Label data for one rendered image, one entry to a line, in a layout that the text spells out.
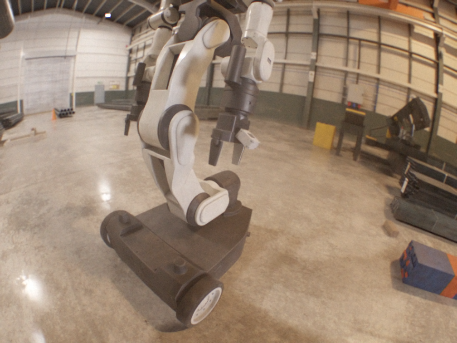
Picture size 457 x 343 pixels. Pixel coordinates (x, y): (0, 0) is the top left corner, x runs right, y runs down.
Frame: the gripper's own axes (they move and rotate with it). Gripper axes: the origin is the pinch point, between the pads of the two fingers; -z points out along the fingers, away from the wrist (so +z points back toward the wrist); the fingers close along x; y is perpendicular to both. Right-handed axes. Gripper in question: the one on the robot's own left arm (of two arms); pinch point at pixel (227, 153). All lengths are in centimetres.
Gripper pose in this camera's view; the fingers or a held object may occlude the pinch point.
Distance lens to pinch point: 48.4
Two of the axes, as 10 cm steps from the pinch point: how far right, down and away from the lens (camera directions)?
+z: 2.2, -9.6, -1.9
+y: 8.2, 2.9, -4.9
